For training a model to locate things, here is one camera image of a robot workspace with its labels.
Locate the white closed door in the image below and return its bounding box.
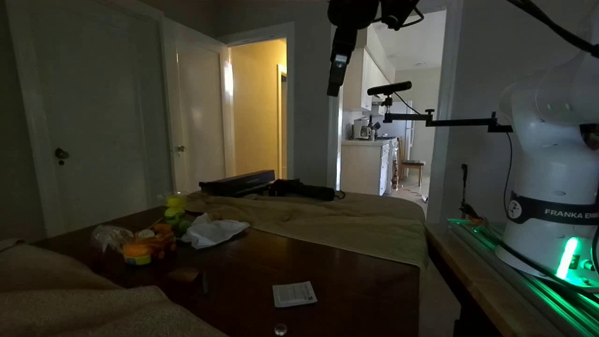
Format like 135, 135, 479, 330
6, 0, 172, 236

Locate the white paper card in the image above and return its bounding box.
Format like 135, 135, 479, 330
271, 281, 318, 309

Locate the small brown block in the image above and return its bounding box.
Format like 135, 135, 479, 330
167, 268, 200, 283

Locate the black camera on boom arm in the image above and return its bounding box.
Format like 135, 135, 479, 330
367, 81, 513, 133

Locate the long black box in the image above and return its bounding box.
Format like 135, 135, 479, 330
198, 171, 275, 197

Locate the beige cloth near corner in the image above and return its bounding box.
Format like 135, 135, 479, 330
0, 240, 226, 337

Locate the yellow green toy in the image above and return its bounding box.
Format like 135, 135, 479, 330
165, 195, 189, 236

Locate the white open door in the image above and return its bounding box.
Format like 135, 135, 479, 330
163, 19, 225, 195

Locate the clear crumpled plastic bag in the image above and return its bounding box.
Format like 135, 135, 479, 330
90, 225, 133, 251

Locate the olive green table cloth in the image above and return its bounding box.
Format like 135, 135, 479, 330
187, 193, 427, 268

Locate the wooden stool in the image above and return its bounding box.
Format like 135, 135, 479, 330
401, 161, 425, 186

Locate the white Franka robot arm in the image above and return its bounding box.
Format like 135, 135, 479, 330
496, 8, 599, 290

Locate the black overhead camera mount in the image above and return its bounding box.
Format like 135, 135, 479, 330
328, 0, 423, 98

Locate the white kitchen cabinet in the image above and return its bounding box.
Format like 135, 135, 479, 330
341, 141, 395, 195

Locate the white paper towel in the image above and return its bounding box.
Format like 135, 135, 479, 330
182, 214, 249, 249

